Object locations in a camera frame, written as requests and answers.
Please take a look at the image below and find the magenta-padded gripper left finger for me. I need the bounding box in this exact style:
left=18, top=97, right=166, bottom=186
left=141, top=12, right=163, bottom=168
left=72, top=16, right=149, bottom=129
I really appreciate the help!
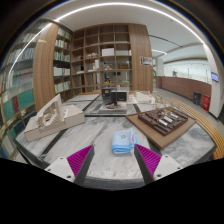
left=45, top=144, right=96, bottom=187

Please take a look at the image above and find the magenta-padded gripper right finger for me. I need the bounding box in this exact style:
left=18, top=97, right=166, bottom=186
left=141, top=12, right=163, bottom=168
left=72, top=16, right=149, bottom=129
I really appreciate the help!
left=134, top=143, right=184, bottom=185

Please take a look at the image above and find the light blue printed towel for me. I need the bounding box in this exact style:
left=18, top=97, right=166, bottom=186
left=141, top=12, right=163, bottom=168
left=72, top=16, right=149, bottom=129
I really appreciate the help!
left=110, top=128, right=140, bottom=155

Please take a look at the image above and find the wooden model base board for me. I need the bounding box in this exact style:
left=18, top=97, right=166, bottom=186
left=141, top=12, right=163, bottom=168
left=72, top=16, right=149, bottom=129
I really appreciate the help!
left=125, top=105, right=198, bottom=150

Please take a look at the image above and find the dark brown building model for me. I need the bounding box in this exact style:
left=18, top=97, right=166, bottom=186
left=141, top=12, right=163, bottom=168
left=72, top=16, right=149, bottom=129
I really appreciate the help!
left=137, top=107, right=189, bottom=137

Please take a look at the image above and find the beige cardboard building model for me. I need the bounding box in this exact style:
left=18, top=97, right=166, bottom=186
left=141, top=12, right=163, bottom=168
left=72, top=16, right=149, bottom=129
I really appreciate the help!
left=23, top=93, right=86, bottom=143

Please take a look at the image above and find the white building model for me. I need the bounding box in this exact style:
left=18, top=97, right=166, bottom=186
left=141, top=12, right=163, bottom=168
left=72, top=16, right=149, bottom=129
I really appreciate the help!
left=134, top=90, right=155, bottom=104

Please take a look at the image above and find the dark floor bin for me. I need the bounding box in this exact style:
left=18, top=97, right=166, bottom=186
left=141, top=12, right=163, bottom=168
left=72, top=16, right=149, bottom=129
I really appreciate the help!
left=193, top=91, right=202, bottom=106

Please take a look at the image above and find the red cabinet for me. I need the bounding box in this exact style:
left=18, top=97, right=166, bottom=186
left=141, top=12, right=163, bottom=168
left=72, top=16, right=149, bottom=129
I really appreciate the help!
left=202, top=94, right=212, bottom=112

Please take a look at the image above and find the bookcase with coloured books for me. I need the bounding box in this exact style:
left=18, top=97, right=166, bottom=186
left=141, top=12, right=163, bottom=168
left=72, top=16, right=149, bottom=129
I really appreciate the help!
left=0, top=21, right=51, bottom=158

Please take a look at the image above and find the black box building model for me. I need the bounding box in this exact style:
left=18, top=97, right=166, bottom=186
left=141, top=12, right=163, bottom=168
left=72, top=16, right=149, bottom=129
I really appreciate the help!
left=100, top=87, right=128, bottom=106

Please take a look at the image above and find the dark bookshelf with books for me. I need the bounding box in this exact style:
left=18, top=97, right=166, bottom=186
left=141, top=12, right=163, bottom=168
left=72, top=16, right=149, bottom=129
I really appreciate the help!
left=52, top=26, right=74, bottom=103

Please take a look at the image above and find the wooden cubby shelf unit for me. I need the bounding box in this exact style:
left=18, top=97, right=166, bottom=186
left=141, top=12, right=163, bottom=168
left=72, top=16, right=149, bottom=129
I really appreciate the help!
left=70, top=23, right=133, bottom=96

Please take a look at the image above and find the grey model base plate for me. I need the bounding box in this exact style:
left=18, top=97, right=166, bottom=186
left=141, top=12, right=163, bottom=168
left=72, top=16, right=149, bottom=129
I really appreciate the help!
left=83, top=101, right=138, bottom=117

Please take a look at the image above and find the blue wall screen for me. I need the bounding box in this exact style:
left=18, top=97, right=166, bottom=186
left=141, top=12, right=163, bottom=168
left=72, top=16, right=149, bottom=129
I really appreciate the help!
left=210, top=71, right=220, bottom=83

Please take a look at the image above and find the wall poster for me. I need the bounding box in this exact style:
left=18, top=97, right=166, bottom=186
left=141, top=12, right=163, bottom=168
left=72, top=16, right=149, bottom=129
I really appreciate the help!
left=139, top=55, right=154, bottom=67

